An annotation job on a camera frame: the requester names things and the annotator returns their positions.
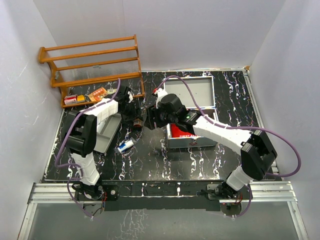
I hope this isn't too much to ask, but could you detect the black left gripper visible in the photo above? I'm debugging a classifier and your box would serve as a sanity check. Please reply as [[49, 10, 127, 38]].
[[120, 100, 143, 125]]

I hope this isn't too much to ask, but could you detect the white blue bandage roll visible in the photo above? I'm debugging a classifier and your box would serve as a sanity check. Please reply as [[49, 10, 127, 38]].
[[116, 140, 135, 154]]

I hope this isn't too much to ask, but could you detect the red fabric medicine pouch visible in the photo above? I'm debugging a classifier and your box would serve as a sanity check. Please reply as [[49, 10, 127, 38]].
[[170, 123, 199, 138]]

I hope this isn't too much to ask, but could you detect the grey plastic tray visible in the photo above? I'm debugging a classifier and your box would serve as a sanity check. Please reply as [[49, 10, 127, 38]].
[[94, 113, 122, 153]]

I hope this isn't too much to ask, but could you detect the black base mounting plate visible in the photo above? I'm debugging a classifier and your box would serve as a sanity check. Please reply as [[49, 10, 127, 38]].
[[73, 180, 253, 214]]

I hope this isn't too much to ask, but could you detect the yellow small box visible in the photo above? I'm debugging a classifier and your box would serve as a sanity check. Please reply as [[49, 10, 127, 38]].
[[76, 95, 86, 103]]

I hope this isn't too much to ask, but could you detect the brown bottle orange cap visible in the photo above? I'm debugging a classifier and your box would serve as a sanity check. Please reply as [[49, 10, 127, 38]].
[[132, 118, 144, 131]]

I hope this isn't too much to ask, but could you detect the grey storage box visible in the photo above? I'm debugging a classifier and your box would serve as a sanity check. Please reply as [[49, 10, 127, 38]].
[[162, 76, 218, 150]]

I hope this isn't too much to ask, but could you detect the aluminium frame rail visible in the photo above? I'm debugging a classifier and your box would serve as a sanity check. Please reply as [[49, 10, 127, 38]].
[[28, 180, 298, 204]]

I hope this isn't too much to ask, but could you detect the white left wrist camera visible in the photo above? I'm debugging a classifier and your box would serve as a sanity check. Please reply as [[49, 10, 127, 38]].
[[127, 91, 134, 103]]

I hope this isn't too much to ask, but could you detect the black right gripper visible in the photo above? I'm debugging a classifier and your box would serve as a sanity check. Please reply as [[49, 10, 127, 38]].
[[145, 103, 178, 130]]

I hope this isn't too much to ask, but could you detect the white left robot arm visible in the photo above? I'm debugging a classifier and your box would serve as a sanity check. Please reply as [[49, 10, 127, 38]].
[[62, 85, 143, 200]]

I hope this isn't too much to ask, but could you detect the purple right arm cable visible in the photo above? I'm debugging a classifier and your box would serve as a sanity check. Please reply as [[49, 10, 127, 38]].
[[159, 75, 302, 219]]

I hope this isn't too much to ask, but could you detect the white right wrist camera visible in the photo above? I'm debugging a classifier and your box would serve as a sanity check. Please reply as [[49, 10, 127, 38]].
[[152, 88, 168, 108]]

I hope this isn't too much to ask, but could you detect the orange wooden shelf rack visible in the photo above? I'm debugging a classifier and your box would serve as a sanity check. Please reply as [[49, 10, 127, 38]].
[[37, 35, 146, 109]]

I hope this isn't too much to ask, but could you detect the red white medicine box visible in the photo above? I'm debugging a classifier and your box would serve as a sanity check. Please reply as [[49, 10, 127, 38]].
[[63, 94, 78, 105]]

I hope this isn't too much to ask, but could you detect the white green medicine box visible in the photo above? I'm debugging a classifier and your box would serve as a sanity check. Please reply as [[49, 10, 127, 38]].
[[107, 88, 118, 95]]

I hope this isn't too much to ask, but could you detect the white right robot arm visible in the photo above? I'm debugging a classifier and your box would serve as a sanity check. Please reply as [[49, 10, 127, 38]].
[[144, 88, 278, 199]]

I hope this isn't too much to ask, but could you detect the orange patterned box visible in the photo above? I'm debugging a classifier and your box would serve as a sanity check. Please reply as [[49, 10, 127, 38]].
[[88, 87, 108, 102]]

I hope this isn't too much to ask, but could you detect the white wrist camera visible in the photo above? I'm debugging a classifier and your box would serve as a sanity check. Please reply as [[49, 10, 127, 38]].
[[152, 88, 168, 108], [127, 91, 134, 103]]

